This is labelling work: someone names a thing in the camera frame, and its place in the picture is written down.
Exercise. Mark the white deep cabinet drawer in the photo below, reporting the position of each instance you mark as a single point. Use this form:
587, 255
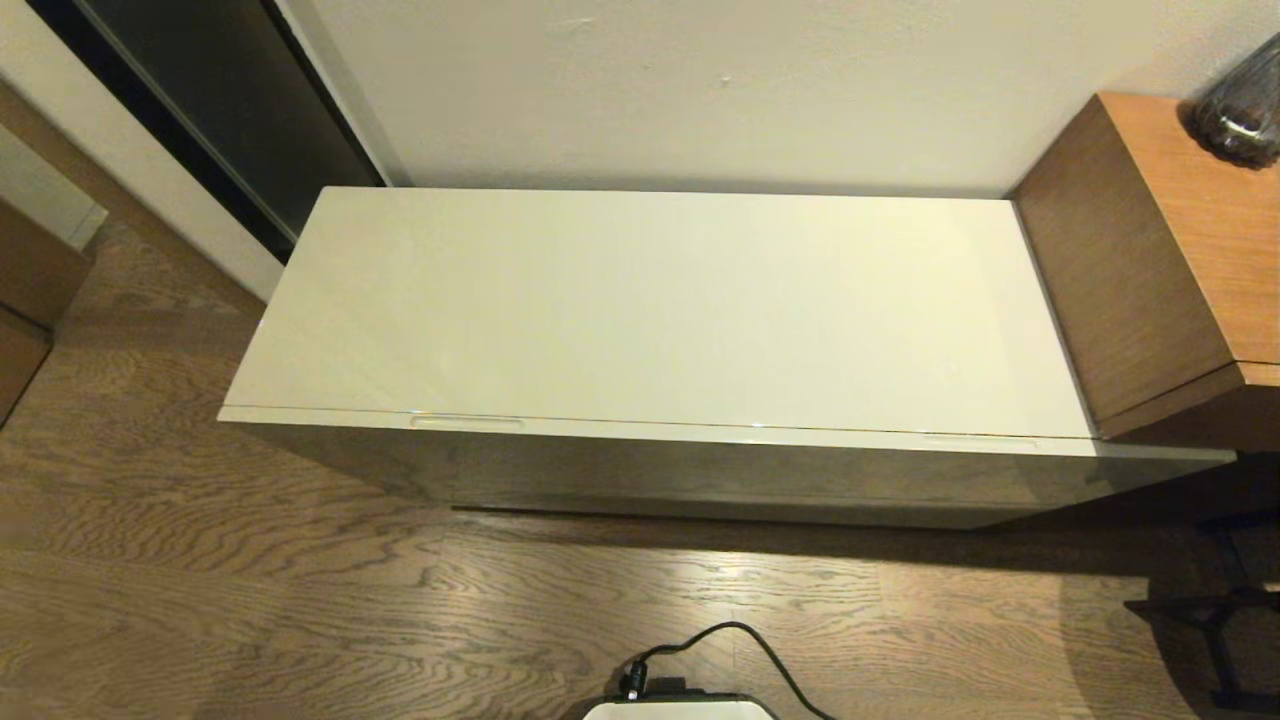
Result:
700, 460

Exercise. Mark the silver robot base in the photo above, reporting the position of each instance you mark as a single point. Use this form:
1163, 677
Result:
680, 710

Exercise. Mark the white glossy low cabinet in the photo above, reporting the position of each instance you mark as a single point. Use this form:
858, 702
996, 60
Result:
650, 310

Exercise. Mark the dark door panel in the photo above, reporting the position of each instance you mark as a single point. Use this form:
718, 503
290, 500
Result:
230, 110

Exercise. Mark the brown wooden side table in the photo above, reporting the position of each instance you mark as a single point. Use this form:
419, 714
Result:
1130, 260

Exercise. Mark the brown wooden furniture piece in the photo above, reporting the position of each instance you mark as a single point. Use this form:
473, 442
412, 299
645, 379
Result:
30, 300

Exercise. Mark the black metal stand legs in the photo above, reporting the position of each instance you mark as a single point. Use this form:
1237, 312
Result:
1215, 610

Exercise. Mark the dark glass vase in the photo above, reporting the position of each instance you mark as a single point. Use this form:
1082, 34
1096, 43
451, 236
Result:
1240, 115

